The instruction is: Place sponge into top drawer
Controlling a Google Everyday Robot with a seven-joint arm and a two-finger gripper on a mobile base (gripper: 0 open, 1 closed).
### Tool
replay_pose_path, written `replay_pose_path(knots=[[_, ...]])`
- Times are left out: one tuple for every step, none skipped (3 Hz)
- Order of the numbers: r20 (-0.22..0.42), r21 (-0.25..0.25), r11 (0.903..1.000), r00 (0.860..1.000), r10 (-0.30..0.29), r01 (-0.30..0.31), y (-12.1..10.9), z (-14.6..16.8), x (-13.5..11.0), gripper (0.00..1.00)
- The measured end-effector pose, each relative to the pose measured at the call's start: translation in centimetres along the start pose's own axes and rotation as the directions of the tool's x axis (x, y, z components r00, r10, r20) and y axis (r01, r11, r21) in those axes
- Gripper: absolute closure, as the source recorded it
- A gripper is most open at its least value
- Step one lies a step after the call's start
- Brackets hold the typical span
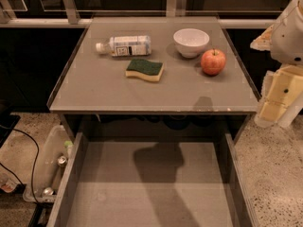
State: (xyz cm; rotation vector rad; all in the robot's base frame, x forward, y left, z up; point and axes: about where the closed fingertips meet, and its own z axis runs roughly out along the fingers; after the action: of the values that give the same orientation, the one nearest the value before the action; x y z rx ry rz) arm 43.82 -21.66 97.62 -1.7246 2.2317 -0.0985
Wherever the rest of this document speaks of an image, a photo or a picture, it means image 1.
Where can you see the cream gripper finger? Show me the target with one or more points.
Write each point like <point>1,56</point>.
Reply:
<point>281,97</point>
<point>263,41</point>

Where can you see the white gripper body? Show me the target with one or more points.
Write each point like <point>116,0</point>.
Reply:
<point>289,40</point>

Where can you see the green and yellow sponge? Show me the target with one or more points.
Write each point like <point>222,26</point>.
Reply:
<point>147,70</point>

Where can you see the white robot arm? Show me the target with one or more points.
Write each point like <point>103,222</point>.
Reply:
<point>282,91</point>

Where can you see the grey open top drawer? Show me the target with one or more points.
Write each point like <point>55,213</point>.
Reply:
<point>169,181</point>

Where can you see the red apple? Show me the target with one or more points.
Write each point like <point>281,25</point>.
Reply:
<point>213,62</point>

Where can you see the white ceramic bowl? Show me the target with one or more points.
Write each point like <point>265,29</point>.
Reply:
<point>190,42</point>

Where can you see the metal railing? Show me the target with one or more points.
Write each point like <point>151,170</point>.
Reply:
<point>77,13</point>

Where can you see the grey cabinet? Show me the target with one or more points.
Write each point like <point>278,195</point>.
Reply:
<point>101,84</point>

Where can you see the clear plastic water bottle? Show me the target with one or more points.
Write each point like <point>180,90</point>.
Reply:
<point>124,46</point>

